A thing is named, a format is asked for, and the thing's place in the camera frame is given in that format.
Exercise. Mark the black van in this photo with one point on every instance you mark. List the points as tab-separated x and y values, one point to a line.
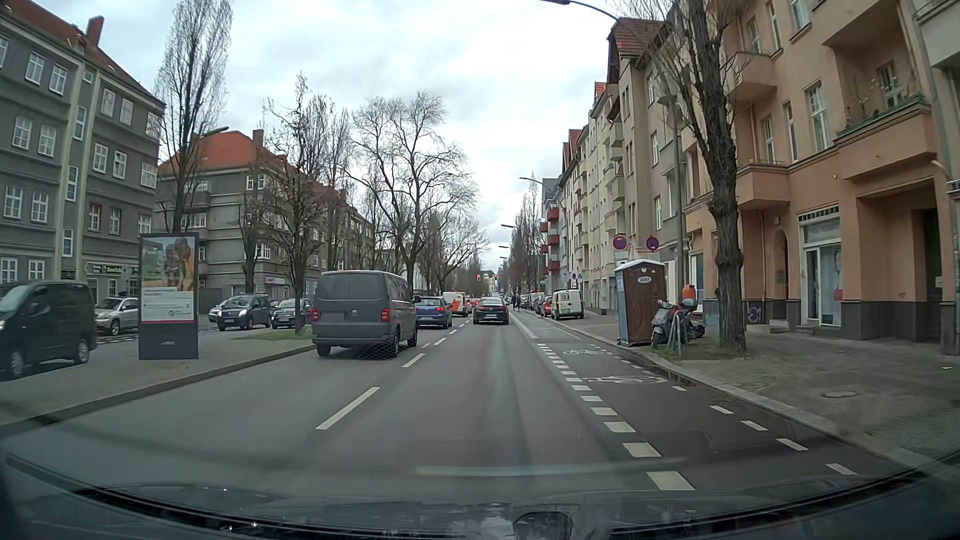
41	322

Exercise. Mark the grey asphalt road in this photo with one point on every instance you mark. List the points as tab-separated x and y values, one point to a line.
480	390

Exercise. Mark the row of apartment buildings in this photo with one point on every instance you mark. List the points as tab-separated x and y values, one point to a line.
600	210

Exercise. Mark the tall bare tree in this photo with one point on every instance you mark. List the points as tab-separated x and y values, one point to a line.
191	112

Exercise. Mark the red-roofed grey building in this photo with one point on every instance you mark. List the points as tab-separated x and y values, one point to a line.
225	217

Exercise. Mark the paved pavement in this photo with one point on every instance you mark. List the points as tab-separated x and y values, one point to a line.
825	382

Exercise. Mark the dark parked car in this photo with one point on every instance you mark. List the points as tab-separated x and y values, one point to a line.
289	313
244	311

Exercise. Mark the row of bare trees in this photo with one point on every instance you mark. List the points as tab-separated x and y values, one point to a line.
397	195

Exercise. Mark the road markings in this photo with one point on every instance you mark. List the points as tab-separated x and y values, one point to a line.
641	449

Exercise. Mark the grey apartment building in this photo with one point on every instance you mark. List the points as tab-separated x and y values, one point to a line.
67	165

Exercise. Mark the blue car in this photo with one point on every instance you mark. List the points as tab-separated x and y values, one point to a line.
433	311

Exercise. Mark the parked motor scooter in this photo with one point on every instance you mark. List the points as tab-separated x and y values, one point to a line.
673	319

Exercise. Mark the round road sign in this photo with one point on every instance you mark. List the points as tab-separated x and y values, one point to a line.
619	251
652	245

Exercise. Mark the white and orange van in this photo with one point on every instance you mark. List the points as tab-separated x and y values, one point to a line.
454	302

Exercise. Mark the paved median island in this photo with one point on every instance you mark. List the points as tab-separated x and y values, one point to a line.
150	371

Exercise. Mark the portable toilet cabin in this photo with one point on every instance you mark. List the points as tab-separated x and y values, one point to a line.
640	304

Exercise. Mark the salmon apartment building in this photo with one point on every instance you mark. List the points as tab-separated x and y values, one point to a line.
847	172

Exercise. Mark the billboard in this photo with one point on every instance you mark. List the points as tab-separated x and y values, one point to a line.
168	292

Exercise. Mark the row of parked cars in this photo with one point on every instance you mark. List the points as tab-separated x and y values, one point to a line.
534	302

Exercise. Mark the grey van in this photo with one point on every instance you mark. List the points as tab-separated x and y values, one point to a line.
363	309

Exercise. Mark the silver car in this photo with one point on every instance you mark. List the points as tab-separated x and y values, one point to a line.
116	314

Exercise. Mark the large bare tree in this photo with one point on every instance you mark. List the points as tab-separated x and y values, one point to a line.
724	225

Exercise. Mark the asphalt side road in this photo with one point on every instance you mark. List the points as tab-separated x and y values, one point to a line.
112	349

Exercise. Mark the car's own bonnet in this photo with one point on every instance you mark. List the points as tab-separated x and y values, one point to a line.
300	510

